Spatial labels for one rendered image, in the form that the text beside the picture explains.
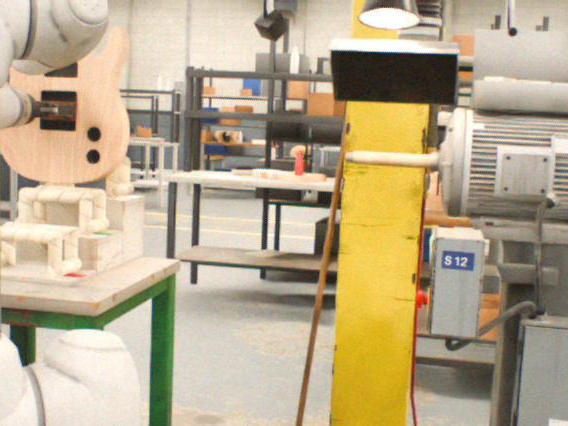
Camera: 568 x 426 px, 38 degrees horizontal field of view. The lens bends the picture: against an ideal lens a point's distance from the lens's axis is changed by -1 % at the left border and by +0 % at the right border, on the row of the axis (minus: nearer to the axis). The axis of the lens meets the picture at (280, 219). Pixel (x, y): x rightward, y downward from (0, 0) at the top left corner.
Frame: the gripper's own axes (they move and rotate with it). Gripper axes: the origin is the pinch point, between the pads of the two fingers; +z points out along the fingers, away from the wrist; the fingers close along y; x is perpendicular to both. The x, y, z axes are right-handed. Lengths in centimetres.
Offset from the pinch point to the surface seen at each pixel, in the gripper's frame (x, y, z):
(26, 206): -24.5, -7.0, -2.3
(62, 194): -20.8, 3.1, -2.6
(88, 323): -45, 24, -31
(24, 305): -42, 10, -32
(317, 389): -131, 39, 204
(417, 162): -8, 90, 4
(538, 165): -7, 116, -8
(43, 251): -35.2, -0.7, -4.8
